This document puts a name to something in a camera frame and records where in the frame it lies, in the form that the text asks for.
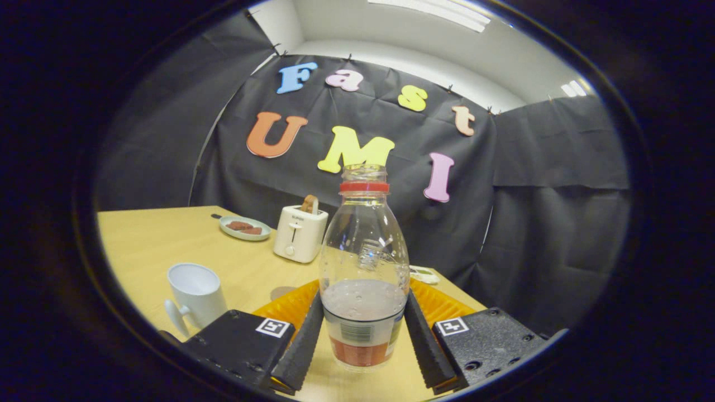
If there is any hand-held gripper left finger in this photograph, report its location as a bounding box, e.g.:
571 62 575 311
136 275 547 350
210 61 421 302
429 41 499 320
159 279 325 396

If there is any pale green plate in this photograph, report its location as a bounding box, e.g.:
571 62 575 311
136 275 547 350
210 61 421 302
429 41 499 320
219 216 272 242

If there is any long ceiling light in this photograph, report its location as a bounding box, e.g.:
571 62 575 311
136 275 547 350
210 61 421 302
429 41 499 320
368 0 492 33

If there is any clear juice bottle red label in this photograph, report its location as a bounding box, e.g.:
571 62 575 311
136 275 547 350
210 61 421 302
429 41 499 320
318 164 411 372

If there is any small white dish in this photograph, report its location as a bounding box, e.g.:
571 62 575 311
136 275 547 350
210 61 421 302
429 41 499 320
409 266 441 285

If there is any wooden table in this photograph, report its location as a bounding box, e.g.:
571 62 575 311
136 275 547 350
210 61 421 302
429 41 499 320
97 205 487 401

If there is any white toaster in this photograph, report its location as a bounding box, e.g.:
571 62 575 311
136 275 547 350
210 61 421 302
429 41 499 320
273 204 329 264

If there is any white cup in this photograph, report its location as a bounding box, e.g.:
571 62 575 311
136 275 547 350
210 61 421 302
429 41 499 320
164 263 228 338

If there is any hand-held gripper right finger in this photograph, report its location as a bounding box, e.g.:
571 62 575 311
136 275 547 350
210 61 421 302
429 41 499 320
403 278 569 391

